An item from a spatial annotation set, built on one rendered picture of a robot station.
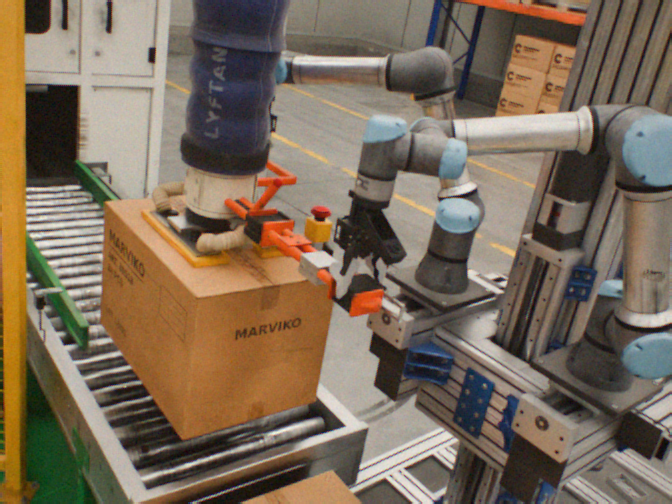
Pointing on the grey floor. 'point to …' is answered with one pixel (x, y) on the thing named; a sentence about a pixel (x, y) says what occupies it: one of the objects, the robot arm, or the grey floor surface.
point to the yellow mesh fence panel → (13, 248)
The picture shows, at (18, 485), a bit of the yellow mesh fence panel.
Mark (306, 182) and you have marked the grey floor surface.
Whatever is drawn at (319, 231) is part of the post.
